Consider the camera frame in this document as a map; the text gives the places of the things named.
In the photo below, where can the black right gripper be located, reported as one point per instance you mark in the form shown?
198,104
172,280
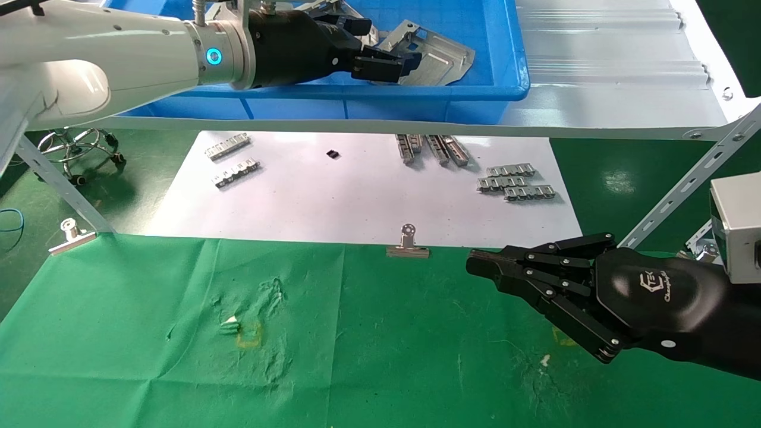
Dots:
672,309

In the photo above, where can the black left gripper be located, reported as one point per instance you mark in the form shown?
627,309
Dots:
291,47

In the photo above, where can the stamped metal plate part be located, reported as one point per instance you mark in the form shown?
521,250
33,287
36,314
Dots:
440,59
333,7

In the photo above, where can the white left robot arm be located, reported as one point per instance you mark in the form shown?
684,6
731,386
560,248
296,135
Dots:
119,53

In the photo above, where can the blue plastic bin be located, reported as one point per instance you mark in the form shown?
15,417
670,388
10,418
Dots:
416,110

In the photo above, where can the white paper sheet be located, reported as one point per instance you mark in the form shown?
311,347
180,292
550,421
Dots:
357,196

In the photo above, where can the green table cloth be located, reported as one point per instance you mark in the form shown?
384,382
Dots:
386,356

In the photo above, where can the white metal shelf rack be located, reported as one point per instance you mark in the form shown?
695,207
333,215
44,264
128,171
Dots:
612,77

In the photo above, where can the chrome stool base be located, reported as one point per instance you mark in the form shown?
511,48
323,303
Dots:
117,158

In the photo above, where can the grey metal rail part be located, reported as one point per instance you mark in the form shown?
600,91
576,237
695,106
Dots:
226,146
529,192
502,183
417,142
236,173
510,170
406,151
456,151
439,150

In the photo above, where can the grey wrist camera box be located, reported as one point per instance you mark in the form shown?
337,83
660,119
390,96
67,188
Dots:
737,226

